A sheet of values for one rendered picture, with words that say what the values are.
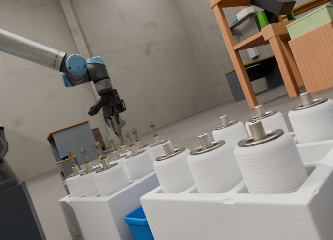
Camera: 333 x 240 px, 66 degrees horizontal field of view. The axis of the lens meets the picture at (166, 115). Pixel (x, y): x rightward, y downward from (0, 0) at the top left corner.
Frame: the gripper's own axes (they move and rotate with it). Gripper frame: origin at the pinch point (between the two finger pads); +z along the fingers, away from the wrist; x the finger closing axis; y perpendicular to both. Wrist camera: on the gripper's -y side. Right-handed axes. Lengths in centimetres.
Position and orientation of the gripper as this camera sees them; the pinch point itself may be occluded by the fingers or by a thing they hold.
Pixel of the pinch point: (117, 133)
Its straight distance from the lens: 116.2
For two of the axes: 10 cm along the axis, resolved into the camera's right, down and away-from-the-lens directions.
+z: 3.4, 9.4, 0.0
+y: 6.1, -2.2, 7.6
